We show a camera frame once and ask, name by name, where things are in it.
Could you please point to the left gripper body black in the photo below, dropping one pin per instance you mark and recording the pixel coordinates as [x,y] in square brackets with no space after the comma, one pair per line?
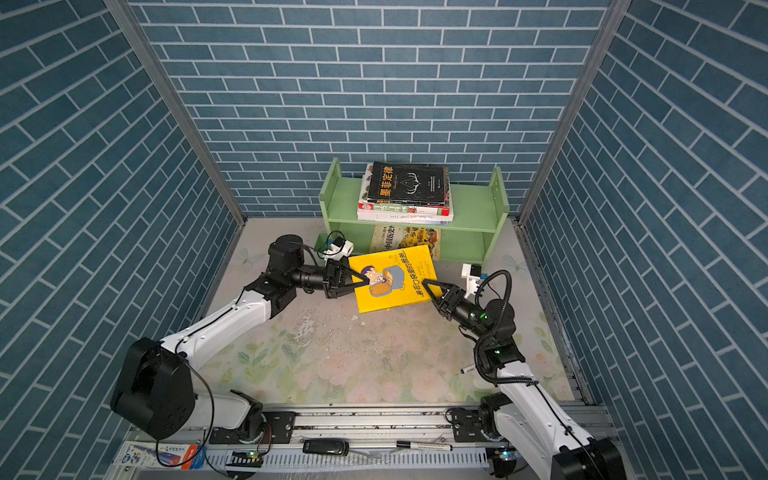
[328,279]

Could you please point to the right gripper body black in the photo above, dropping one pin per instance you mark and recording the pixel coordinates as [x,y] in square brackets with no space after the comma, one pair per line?
[461,309]

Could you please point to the yellow cartoon history book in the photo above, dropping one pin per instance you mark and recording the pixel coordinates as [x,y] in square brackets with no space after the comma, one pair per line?
[388,237]

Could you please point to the white La Dame book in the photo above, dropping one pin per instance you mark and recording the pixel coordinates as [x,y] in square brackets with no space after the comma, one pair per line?
[403,218]

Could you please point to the green nature encyclopedia book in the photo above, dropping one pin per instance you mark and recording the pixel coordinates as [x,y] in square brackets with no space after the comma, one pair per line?
[421,210]

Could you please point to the black book yellow title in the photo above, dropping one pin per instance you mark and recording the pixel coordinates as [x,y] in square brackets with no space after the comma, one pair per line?
[407,184]

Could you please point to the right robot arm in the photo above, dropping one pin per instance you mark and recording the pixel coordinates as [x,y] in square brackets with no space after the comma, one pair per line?
[522,413]

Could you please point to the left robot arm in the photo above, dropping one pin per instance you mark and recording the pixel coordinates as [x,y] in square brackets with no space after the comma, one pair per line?
[155,390]

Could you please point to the green wooden shelf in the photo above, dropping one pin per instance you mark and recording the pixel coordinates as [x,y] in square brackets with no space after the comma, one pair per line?
[479,215]

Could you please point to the black remote device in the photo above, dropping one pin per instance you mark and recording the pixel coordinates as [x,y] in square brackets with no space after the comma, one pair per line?
[326,447]

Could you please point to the red blue pen package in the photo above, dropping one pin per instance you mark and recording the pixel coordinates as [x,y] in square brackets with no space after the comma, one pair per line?
[146,454]

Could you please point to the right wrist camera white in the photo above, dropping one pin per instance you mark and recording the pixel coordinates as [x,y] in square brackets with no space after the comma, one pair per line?
[472,274]

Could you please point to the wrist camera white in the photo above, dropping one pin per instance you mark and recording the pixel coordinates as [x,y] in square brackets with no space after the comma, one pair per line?
[472,274]
[338,249]

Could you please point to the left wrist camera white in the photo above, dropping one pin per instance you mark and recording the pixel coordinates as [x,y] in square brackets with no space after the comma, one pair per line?
[338,249]

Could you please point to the black marker on rail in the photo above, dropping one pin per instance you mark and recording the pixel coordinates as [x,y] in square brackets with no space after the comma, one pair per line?
[413,445]

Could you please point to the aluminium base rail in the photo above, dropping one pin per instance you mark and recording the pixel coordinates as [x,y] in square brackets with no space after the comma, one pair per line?
[372,433]

